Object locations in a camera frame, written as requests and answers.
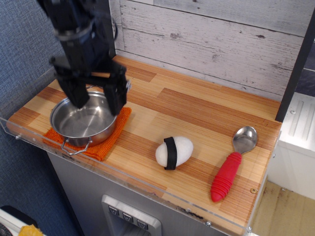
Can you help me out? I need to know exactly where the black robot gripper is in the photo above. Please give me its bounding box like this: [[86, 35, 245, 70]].
[[49, 31, 130, 116]]

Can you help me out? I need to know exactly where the stainless steel pot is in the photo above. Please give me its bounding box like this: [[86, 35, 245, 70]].
[[50, 91, 118, 155]]

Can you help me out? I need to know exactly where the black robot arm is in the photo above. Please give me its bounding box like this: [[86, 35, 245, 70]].
[[38, 0, 129, 116]]

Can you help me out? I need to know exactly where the yellow object bottom left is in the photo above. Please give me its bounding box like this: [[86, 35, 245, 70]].
[[18, 225, 44, 236]]

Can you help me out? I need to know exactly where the orange knitted cloth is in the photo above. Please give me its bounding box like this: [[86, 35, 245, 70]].
[[44, 107, 132, 161]]

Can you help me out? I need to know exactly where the clear acrylic table guard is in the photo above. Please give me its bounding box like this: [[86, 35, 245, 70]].
[[0, 40, 283, 236]]

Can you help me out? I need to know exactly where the white sushi toy black band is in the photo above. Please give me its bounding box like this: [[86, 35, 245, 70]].
[[155, 136, 193, 170]]

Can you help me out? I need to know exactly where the grey toy fridge cabinet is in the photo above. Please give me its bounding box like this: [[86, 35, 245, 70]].
[[46, 149, 237, 236]]

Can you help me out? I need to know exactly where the white toy sink unit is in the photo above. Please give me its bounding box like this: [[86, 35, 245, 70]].
[[267, 93, 315, 199]]

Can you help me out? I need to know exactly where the red handled metal spoon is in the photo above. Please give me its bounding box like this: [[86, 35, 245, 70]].
[[210, 126, 257, 202]]

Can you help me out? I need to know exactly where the black braided cable corner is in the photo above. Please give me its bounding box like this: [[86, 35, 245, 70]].
[[0, 224, 12, 236]]

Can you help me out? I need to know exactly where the black vertical post right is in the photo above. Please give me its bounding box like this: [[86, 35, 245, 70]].
[[275, 10, 315, 122]]

